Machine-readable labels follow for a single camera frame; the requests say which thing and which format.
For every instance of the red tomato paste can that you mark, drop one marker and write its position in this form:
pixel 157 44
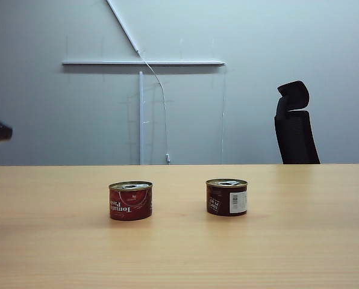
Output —
pixel 131 204
pixel 218 201

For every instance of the black mesh office chair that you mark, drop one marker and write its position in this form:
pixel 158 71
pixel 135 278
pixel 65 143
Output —
pixel 297 135

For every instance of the white vertical wall conduit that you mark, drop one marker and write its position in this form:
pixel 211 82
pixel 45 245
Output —
pixel 141 120

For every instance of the white horizontal wall conduit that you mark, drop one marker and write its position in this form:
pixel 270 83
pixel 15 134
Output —
pixel 137 63

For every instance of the white diagonal wall conduit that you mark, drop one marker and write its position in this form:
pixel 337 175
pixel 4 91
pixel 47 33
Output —
pixel 122 24

